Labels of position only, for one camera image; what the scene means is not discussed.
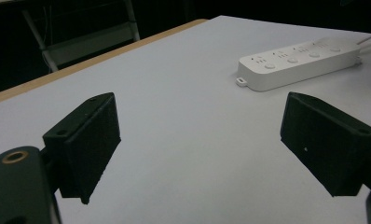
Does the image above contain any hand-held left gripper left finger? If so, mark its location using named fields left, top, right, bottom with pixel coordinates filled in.
left=42, top=91, right=122, bottom=205

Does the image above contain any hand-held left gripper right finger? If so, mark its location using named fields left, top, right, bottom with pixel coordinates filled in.
left=280, top=91, right=371, bottom=198

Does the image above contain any white power strip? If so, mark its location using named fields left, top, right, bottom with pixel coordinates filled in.
left=235, top=36, right=363, bottom=92

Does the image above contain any grey metal stand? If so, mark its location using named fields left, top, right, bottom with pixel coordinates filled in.
left=21, top=0, right=141, bottom=74

